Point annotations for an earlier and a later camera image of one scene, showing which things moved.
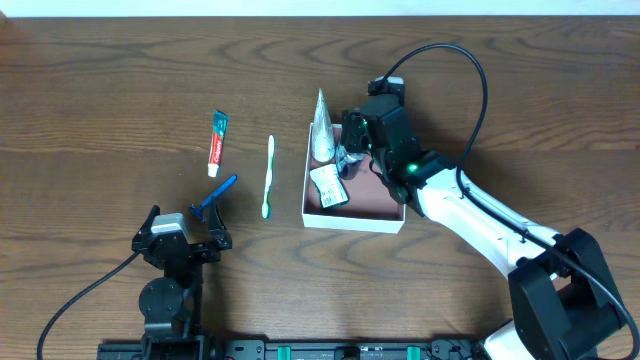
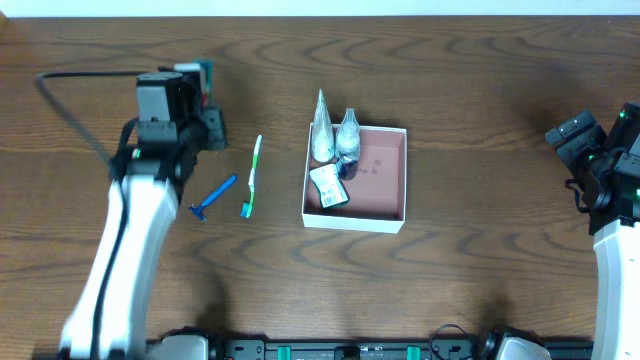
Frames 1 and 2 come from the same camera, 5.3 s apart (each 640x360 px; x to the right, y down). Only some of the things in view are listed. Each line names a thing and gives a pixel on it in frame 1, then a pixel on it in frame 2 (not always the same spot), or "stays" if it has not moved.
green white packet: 330,186 stays
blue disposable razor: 198,209 stays
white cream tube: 323,134 stays
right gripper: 357,132 to 573,141
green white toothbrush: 266,210 to 246,206
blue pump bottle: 347,164 stays
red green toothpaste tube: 220,120 to 206,69
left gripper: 195,250 to 214,128
